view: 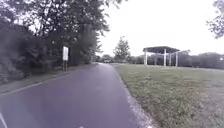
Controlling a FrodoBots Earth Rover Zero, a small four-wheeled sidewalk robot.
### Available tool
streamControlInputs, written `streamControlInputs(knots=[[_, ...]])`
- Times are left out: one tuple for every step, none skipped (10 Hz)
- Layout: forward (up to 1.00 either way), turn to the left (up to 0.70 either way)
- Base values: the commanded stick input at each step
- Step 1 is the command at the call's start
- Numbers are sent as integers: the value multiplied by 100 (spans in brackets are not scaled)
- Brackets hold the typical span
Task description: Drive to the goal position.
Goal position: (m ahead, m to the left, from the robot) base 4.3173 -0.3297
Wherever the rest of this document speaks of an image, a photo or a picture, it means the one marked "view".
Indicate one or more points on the conical tree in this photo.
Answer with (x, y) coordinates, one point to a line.
(121, 50)

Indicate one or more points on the grey asphalt path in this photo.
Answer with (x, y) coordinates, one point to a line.
(80, 96)

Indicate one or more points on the white sign on posts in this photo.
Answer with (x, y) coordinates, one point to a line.
(65, 53)

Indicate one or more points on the open shelter with white posts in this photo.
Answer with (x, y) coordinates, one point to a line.
(161, 50)

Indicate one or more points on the wide grass field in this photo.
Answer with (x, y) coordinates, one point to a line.
(176, 90)

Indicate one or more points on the wood of dense trees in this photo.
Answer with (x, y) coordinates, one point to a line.
(43, 36)

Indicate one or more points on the narrow grass verge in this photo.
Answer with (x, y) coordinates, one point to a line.
(33, 80)

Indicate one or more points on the distant hedge line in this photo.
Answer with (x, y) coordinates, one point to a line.
(203, 60)

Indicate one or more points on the overhanging tree branches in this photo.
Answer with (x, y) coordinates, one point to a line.
(218, 21)

